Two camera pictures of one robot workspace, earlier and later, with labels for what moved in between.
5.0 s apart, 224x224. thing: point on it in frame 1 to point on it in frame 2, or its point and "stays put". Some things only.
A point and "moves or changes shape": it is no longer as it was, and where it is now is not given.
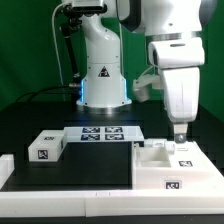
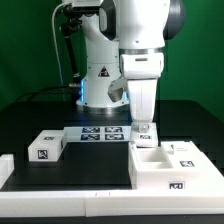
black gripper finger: x=180 y=132 to x=141 y=128
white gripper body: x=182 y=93 to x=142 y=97
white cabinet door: x=155 y=142 moves or changes shape
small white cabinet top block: x=47 y=146 stays put
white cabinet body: x=187 y=169 stays put
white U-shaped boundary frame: x=22 y=202 stays put
